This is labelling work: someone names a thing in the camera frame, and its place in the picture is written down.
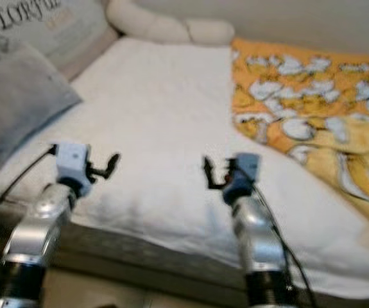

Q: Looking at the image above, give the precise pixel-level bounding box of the orange cartoon print blanket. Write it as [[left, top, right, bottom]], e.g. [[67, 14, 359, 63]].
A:
[[230, 37, 369, 235]]

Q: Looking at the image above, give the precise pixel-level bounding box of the patterned pillow with Colorful print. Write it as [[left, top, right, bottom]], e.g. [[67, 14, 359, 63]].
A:
[[0, 0, 117, 81]]

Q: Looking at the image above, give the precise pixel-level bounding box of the white quilted bed sheet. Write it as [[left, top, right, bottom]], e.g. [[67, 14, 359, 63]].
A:
[[0, 37, 369, 302]]

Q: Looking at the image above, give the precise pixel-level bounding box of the grey quilted mattress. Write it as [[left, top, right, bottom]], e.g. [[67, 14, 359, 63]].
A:
[[0, 192, 369, 308]]

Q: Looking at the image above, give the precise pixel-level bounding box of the grey square cushion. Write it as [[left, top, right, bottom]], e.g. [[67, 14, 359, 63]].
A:
[[0, 44, 83, 171]]

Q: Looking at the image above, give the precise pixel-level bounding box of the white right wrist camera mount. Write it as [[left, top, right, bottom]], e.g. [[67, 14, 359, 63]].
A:
[[223, 153, 262, 206]]

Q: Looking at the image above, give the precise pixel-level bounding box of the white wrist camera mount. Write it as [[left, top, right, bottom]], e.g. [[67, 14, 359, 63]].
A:
[[223, 153, 262, 206], [56, 142, 92, 196]]

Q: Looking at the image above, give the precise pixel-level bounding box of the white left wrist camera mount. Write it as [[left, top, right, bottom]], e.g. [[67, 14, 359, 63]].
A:
[[56, 142, 92, 196]]

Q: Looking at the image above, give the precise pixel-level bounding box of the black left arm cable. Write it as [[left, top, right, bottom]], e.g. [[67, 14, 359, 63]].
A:
[[0, 146, 60, 212]]

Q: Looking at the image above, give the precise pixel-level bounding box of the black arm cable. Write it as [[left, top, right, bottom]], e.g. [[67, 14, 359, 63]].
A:
[[0, 146, 60, 212], [252, 180, 320, 308]]

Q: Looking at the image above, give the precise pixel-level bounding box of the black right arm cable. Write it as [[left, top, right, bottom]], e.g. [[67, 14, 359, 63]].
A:
[[252, 180, 320, 308]]

